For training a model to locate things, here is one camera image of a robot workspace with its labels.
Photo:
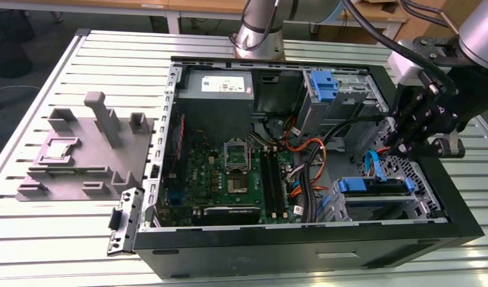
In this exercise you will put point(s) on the hard disk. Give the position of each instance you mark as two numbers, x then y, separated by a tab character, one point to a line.
351	185

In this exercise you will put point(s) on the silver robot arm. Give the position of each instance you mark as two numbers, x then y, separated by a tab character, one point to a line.
260	39

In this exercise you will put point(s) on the metal disk bay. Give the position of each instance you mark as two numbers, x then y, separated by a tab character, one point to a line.
379	200

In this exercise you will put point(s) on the brown board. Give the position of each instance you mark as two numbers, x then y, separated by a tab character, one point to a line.
415	30

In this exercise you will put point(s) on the metal drive cage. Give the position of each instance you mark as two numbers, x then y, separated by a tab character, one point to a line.
347	98

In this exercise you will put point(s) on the blue drive latch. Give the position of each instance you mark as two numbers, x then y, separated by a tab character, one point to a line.
323	86

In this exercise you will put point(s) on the black RAM slot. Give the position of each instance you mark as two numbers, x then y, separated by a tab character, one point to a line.
268	182
280	182

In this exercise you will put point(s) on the grey power supply unit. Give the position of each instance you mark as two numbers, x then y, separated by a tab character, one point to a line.
216	113

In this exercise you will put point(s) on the CPU socket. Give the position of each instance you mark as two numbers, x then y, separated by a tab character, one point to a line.
237	183

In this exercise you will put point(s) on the black graphics card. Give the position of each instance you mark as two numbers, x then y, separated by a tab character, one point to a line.
228	216

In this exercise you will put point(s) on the green motherboard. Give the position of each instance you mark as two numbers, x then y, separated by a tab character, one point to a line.
205	191

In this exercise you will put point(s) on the black PC case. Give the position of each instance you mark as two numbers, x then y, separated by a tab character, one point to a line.
268	254

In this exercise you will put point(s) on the grey parts rack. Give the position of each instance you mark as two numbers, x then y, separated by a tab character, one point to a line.
92	167

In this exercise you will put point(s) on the silver CPU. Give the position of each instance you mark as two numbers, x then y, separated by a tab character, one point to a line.
57	151

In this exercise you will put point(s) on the black office chair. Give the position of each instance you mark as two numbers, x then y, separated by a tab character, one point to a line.
8	45

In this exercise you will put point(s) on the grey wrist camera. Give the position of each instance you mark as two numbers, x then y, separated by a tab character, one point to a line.
447	145

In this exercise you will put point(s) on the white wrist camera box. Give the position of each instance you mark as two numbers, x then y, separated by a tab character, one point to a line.
406	68

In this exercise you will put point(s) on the wooden desk white frame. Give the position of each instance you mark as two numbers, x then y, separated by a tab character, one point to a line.
108	3
383	12

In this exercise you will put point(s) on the hinged metal slot bracket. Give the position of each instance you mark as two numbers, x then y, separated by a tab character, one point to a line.
128	209

